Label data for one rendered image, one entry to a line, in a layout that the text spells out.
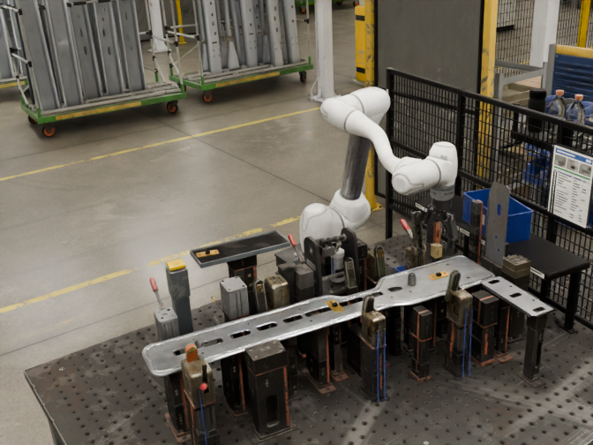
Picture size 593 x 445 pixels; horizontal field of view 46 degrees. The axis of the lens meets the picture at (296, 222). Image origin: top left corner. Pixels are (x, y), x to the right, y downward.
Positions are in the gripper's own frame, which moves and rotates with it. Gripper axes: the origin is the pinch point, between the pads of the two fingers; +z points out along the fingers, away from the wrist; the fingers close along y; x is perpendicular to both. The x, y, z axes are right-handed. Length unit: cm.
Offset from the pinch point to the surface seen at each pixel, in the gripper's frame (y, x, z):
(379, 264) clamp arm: -14.0, -18.5, 9.4
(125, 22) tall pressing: -731, 44, -3
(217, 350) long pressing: 6, -95, 13
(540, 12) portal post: -305, 332, -26
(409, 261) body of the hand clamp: -16.8, -2.7, 13.6
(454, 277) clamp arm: 18.2, -6.9, 3.5
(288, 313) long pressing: -4, -63, 13
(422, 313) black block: 18.4, -20.7, 14.1
